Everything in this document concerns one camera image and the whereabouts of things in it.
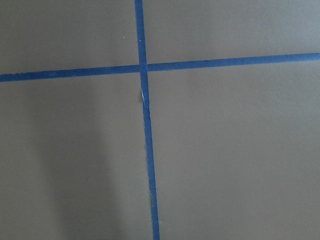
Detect brown paper table cover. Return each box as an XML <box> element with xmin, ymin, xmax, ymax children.
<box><xmin>0</xmin><ymin>0</ymin><xmax>320</xmax><ymax>240</ymax></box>

